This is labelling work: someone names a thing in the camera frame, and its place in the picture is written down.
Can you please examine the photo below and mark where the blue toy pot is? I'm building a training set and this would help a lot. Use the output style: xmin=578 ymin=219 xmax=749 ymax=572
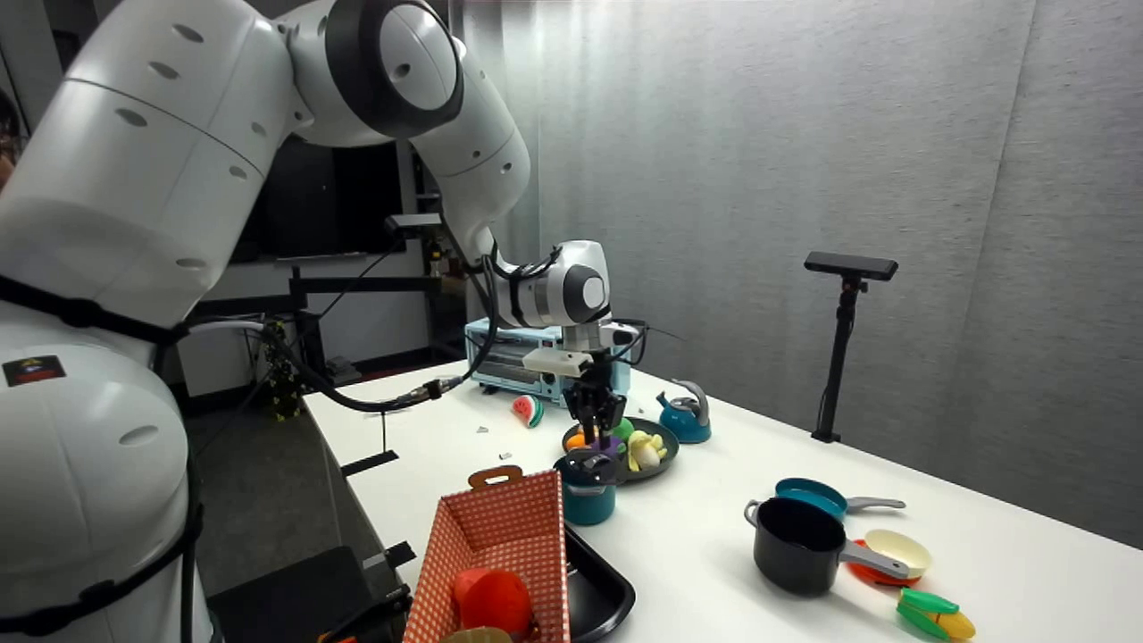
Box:
xmin=561 ymin=479 xmax=616 ymax=523

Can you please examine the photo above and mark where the blue toy toaster oven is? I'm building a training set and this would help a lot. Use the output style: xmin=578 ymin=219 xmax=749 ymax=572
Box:
xmin=461 ymin=311 xmax=635 ymax=413

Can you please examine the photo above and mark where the toy corn cob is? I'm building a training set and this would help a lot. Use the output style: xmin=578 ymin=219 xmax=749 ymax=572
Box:
xmin=898 ymin=590 xmax=976 ymax=643

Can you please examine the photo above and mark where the red checkered cardboard box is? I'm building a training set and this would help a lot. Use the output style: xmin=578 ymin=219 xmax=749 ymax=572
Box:
xmin=403 ymin=464 xmax=572 ymax=643

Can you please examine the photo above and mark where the blue toy frying pan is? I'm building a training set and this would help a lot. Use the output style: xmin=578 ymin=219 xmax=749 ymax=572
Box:
xmin=774 ymin=479 xmax=904 ymax=516

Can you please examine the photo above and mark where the black toy pot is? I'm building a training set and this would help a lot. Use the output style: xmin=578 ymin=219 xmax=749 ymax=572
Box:
xmin=741 ymin=491 xmax=916 ymax=601

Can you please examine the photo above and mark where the toy pineapple slice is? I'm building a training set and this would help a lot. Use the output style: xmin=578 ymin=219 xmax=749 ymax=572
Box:
xmin=441 ymin=625 xmax=515 ymax=643

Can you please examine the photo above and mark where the black baking tray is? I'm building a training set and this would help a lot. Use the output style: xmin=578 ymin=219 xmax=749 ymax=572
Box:
xmin=566 ymin=528 xmax=635 ymax=643

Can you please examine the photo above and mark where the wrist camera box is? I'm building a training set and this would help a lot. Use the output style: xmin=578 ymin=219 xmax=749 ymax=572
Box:
xmin=522 ymin=346 xmax=592 ymax=379

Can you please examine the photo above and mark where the toy watermelon slice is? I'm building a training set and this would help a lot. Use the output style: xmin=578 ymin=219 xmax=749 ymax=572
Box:
xmin=512 ymin=396 xmax=542 ymax=428

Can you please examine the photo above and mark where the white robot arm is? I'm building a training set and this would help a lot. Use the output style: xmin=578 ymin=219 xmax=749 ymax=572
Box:
xmin=0 ymin=0 xmax=622 ymax=643

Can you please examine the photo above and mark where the dark plate of toy food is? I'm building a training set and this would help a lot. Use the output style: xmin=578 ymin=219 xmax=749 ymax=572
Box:
xmin=561 ymin=419 xmax=680 ymax=484

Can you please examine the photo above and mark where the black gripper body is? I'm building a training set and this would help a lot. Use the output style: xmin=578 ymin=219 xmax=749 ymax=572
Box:
xmin=566 ymin=358 xmax=622 ymax=419

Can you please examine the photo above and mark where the black camera stand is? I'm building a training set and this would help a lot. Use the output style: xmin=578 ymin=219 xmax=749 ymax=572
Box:
xmin=803 ymin=248 xmax=898 ymax=442

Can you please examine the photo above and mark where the grey glass pot lid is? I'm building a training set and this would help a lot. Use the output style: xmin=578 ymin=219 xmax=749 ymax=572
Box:
xmin=558 ymin=453 xmax=618 ymax=484

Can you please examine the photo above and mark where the black wall monitor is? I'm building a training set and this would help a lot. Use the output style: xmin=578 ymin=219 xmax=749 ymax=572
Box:
xmin=234 ymin=140 xmax=403 ymax=265

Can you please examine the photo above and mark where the blue toy kettle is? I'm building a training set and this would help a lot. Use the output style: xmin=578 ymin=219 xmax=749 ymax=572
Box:
xmin=658 ymin=379 xmax=711 ymax=442

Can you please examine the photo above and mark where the red toy cup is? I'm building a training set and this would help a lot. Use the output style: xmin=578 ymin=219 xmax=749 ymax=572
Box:
xmin=451 ymin=567 xmax=533 ymax=636

